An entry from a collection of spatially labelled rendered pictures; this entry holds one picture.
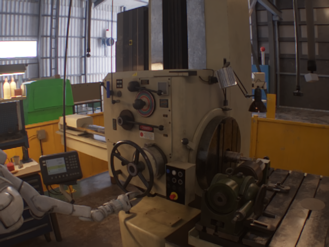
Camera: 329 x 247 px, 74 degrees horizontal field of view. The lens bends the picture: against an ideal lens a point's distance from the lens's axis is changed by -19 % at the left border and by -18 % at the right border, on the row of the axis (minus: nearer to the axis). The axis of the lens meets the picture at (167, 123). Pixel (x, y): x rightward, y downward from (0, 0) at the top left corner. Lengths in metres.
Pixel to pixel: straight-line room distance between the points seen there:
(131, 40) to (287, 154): 2.63
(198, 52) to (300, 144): 2.19
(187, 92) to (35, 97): 4.10
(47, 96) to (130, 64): 2.96
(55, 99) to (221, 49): 4.04
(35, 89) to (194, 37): 3.75
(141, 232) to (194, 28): 1.80
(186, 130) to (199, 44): 0.91
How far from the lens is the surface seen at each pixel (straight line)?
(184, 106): 1.58
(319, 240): 1.57
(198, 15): 2.31
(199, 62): 2.26
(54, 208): 1.34
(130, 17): 2.86
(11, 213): 0.88
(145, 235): 2.26
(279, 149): 3.92
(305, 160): 3.88
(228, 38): 2.15
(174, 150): 1.66
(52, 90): 5.50
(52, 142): 4.19
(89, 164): 4.66
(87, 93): 10.18
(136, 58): 2.75
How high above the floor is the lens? 1.87
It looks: 11 degrees down
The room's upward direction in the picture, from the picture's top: 1 degrees counter-clockwise
